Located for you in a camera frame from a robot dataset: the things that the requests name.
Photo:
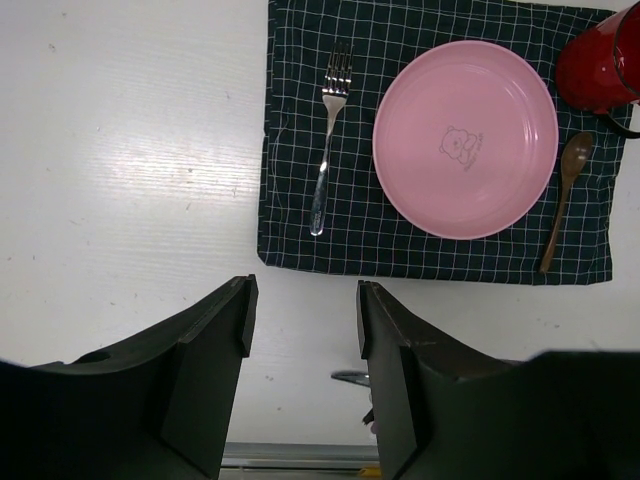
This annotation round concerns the dark checked cloth placemat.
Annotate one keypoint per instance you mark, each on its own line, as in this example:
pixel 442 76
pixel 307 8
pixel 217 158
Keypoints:
pixel 363 233

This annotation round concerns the silver fork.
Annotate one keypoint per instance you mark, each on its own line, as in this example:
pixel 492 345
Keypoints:
pixel 334 93

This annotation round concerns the aluminium front rail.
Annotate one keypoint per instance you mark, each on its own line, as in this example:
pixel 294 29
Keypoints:
pixel 298 456

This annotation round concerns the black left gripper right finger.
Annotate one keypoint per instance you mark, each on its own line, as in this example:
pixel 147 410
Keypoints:
pixel 444 410

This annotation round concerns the pink plastic plate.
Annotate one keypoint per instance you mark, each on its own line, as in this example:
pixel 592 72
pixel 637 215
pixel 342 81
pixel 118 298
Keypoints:
pixel 465 140

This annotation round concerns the red enamel mug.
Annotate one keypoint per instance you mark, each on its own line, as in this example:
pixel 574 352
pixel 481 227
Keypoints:
pixel 599 69

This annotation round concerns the brown wooden spoon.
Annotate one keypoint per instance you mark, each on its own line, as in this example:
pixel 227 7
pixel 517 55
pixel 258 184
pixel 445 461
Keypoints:
pixel 573 160

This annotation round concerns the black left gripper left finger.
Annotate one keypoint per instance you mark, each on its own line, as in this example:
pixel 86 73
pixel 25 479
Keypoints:
pixel 156 405

